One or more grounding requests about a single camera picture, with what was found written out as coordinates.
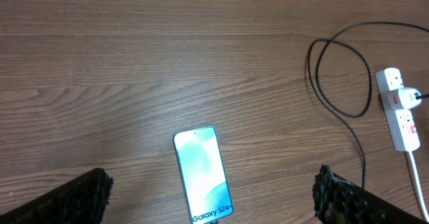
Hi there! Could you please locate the white charger plug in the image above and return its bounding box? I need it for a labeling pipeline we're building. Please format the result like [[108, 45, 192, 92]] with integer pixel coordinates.
[[387, 87, 422, 111]]

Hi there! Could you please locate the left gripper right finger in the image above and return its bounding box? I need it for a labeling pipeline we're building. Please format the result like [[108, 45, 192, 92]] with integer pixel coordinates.
[[312, 165, 426, 224]]

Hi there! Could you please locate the white power strip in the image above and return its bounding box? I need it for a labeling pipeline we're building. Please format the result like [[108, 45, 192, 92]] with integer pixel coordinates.
[[375, 68, 420, 152]]

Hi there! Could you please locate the white power strip cord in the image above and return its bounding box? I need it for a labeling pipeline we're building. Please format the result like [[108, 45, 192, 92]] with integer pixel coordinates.
[[406, 150, 429, 223]]

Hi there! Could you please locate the blue Galaxy smartphone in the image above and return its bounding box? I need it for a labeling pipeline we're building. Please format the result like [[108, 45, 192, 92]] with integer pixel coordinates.
[[174, 126, 233, 224]]

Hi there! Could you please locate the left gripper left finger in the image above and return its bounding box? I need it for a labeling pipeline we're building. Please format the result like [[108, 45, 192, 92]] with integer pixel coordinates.
[[1, 168, 113, 224]]

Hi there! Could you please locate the black USB charging cable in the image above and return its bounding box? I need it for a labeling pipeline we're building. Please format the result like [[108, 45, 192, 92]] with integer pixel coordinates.
[[306, 21, 429, 190]]

